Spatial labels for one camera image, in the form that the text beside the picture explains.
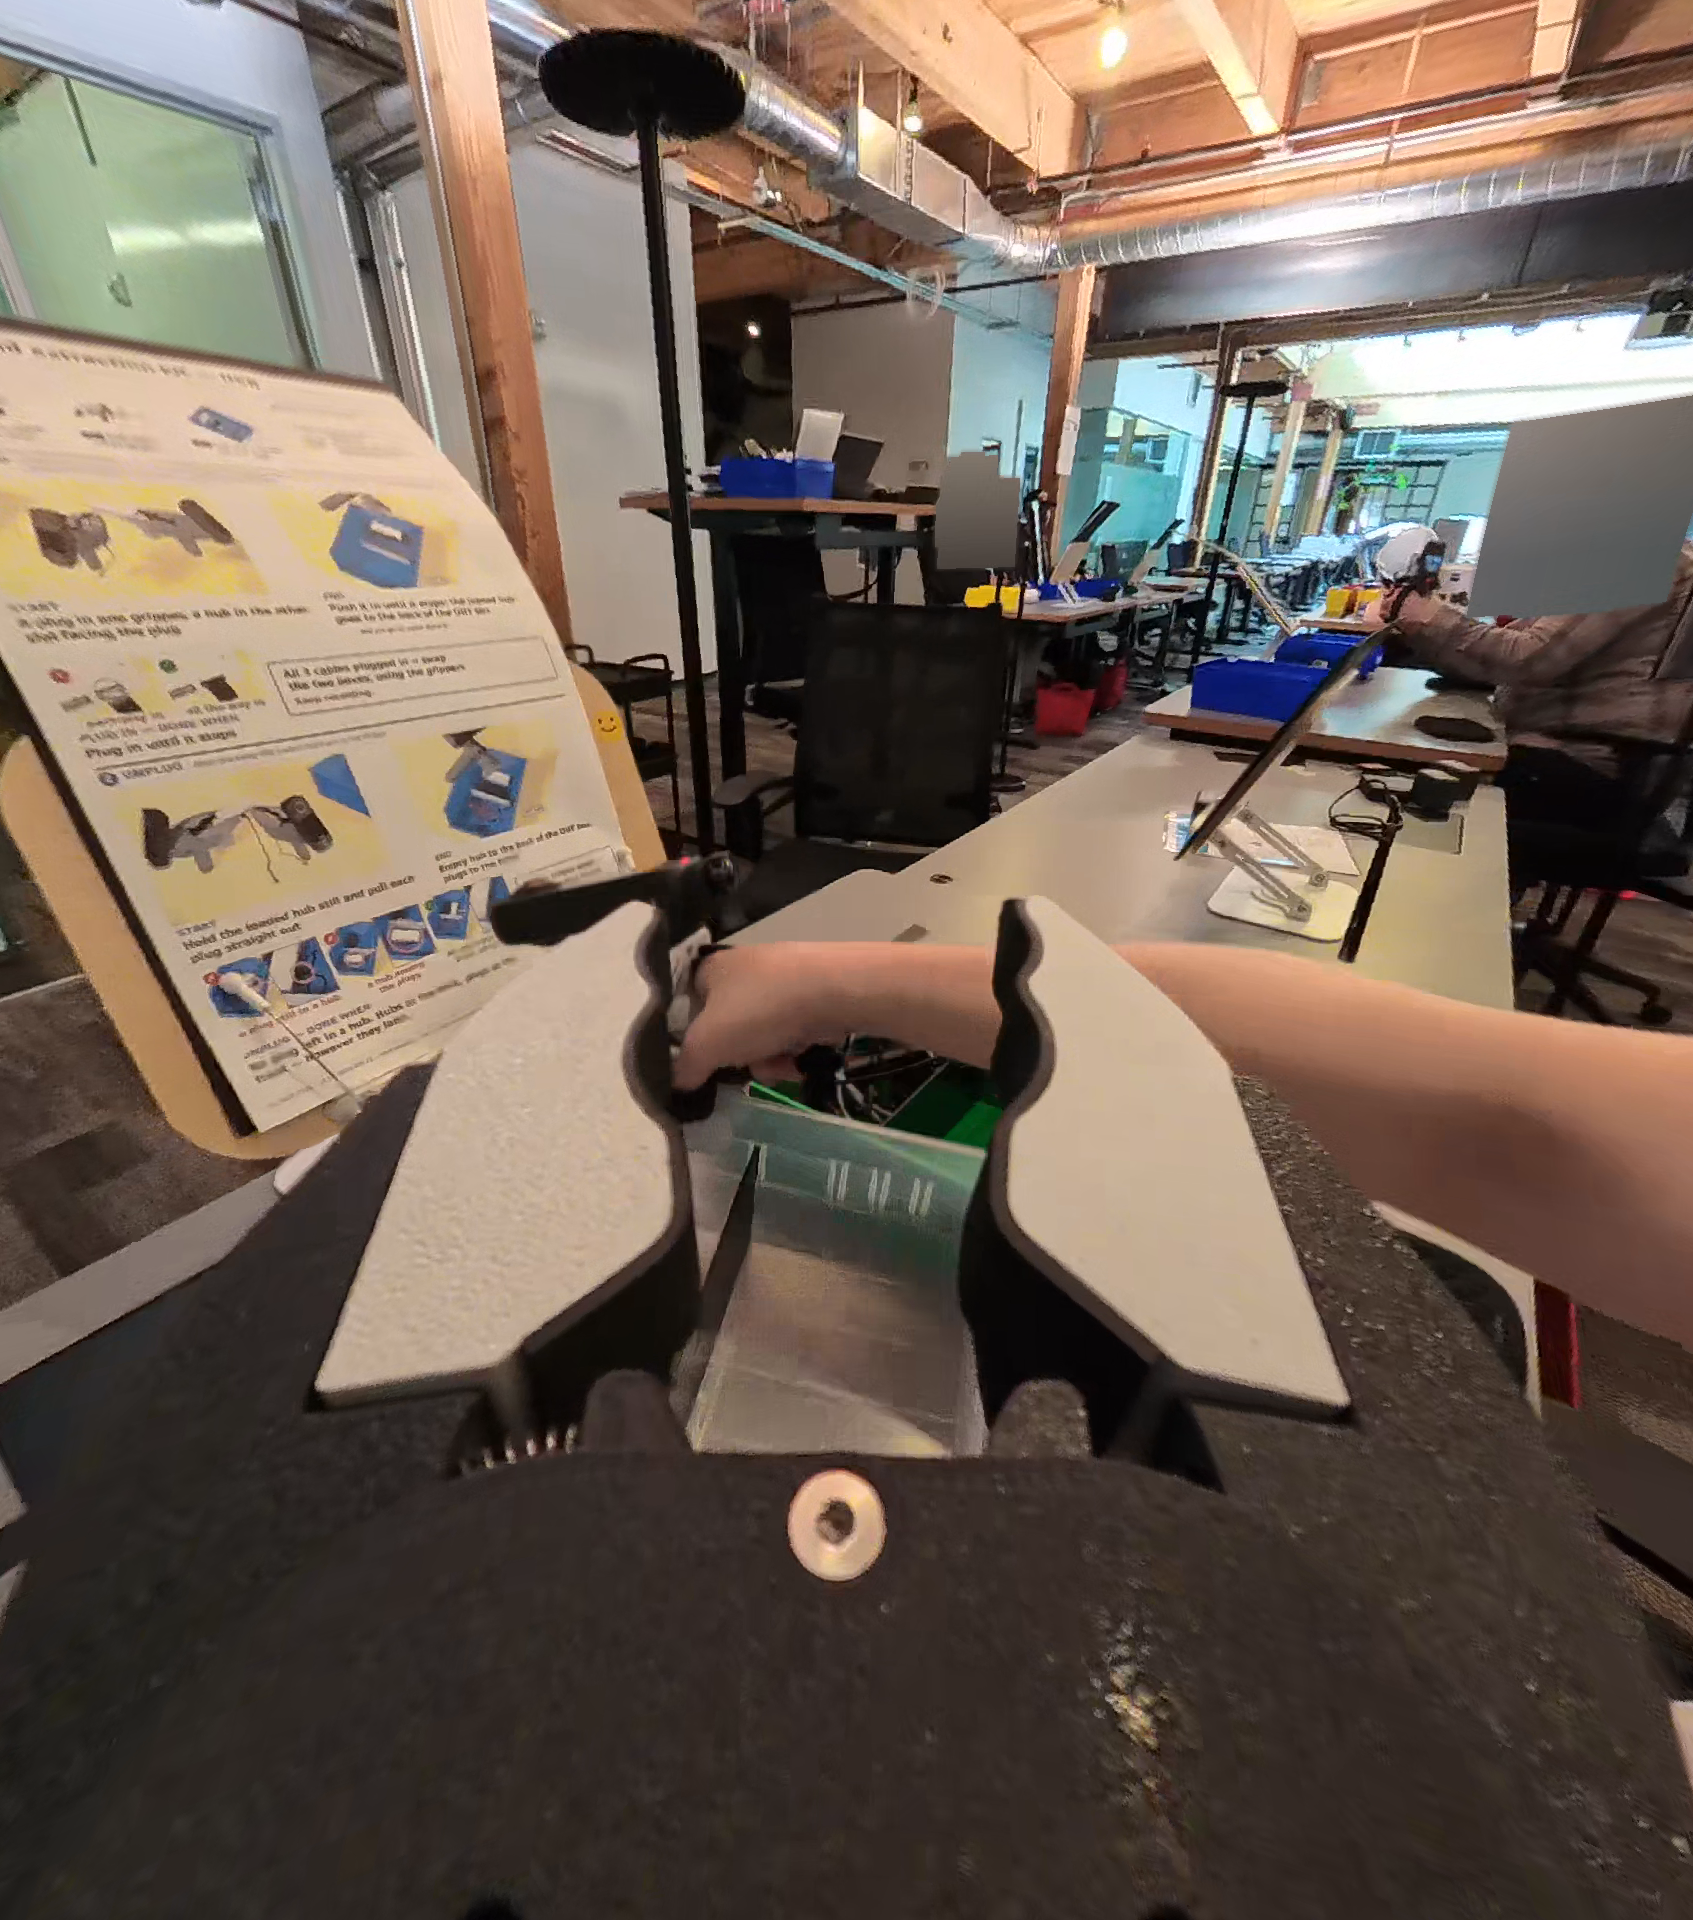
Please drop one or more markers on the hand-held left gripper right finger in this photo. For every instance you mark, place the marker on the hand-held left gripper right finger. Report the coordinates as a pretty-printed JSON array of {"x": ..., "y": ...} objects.
[{"x": 1147, "y": 1170}]

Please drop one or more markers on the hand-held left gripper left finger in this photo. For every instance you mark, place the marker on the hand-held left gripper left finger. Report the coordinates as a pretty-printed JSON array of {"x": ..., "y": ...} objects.
[{"x": 517, "y": 1140}]

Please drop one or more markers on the green plastic bin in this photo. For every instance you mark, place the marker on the green plastic bin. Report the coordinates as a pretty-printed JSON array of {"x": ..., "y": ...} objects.
[{"x": 950, "y": 1122}]

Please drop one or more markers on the clear plastic bin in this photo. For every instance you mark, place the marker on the clear plastic bin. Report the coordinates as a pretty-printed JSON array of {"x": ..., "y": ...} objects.
[{"x": 831, "y": 1305}]

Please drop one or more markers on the person's right forearm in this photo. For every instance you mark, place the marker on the person's right forearm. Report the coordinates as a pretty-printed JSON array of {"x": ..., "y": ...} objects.
[{"x": 1462, "y": 1124}]

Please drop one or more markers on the person's right hand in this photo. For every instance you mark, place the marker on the person's right hand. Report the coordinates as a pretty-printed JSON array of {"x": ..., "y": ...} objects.
[{"x": 846, "y": 998}]

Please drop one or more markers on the black utility cart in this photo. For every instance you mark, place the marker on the black utility cart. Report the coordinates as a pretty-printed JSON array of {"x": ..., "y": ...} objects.
[{"x": 628, "y": 662}]

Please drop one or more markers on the white stand base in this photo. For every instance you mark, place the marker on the white stand base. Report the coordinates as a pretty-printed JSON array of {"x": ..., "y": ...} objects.
[{"x": 1258, "y": 904}]

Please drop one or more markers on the black mesh office chair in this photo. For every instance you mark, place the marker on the black mesh office chair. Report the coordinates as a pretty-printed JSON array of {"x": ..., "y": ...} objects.
[{"x": 899, "y": 704}]

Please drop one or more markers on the printed instruction sheet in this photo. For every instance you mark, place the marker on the printed instruction sheet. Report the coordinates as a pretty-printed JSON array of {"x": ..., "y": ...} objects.
[{"x": 260, "y": 675}]

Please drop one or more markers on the wooden standing desk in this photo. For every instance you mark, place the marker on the wooden standing desk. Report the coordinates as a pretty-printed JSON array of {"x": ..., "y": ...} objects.
[{"x": 786, "y": 507}]

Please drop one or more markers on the blue plastic bin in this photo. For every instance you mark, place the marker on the blue plastic bin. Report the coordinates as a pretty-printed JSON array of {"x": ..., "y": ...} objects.
[
  {"x": 770, "y": 481},
  {"x": 1325, "y": 651},
  {"x": 1250, "y": 691}
]

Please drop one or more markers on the thin tilted board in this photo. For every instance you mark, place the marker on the thin tilted board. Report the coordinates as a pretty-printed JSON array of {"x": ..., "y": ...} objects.
[{"x": 1290, "y": 739}]

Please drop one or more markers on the red plastic bin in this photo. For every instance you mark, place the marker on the red plastic bin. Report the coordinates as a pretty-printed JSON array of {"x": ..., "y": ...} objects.
[{"x": 1064, "y": 711}]

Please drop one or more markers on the instruction sheet on wooden stand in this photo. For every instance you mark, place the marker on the instruction sheet on wooden stand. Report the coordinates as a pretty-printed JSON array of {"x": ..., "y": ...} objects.
[{"x": 81, "y": 930}]

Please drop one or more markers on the black computer mouse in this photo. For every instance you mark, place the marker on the black computer mouse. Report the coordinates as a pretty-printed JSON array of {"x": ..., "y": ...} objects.
[{"x": 1454, "y": 729}]

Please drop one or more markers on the black floor lamp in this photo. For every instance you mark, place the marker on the black floor lamp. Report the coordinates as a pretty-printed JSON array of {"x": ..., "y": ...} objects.
[{"x": 642, "y": 83}]

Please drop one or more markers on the ceiling projector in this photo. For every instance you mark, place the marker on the ceiling projector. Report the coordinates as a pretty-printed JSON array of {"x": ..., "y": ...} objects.
[{"x": 1680, "y": 312}]

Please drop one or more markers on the silver ventilation duct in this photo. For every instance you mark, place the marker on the silver ventilation duct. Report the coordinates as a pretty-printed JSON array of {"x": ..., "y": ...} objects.
[{"x": 1386, "y": 203}]

